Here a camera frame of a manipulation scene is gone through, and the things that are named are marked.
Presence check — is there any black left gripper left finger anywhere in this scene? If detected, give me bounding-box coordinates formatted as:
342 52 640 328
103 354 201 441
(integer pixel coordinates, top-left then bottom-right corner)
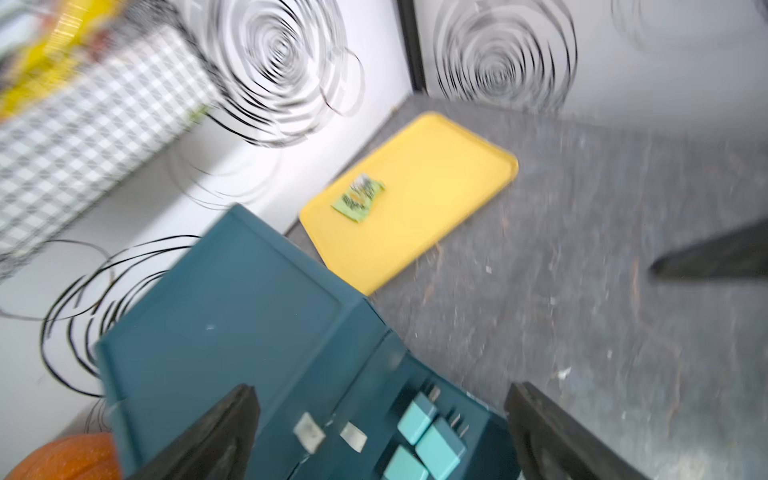
130 384 260 480

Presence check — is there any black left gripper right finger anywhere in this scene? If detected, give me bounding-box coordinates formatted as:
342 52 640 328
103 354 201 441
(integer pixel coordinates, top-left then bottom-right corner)
504 382 645 480

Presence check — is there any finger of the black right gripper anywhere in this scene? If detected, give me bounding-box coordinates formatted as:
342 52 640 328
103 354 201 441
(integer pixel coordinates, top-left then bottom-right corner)
649 218 767 281

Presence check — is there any teal plug cube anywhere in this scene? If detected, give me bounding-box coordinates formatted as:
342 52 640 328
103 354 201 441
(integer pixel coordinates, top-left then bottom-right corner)
415 411 467 480
397 386 441 446
382 445 429 480

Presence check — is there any teal drawer cabinet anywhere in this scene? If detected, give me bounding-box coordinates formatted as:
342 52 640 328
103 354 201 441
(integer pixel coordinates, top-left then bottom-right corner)
95 206 520 479

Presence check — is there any orange decorative pumpkin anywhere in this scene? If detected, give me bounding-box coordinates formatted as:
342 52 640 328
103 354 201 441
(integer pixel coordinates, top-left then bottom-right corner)
6 432 122 480

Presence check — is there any green sticker label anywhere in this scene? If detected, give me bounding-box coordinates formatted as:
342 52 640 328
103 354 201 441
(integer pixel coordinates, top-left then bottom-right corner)
332 174 386 223

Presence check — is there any yellow cutting board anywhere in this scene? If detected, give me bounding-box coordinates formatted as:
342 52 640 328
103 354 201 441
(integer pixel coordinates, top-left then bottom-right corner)
299 112 519 295

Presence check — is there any yellow snack package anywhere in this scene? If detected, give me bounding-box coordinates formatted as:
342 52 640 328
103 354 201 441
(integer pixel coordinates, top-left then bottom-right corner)
1 1 126 121

